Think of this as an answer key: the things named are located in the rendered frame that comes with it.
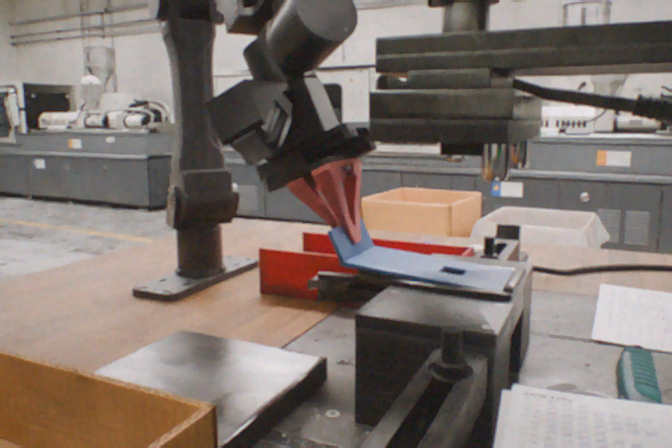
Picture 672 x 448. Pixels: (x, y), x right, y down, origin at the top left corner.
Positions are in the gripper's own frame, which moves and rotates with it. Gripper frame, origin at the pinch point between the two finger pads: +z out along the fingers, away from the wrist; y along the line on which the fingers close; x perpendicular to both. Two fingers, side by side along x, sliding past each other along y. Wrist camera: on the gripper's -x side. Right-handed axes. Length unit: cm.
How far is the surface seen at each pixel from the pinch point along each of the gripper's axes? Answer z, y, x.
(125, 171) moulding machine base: -169, -499, 476
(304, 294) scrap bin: 4.9, -15.4, 12.3
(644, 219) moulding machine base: 86, 21, 441
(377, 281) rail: 4.3, 2.8, -4.4
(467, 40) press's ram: -9.9, 17.3, -5.5
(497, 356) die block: 10.7, 12.1, -11.2
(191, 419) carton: 5.0, 0.7, -26.0
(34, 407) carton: 2.0, -13.5, -24.7
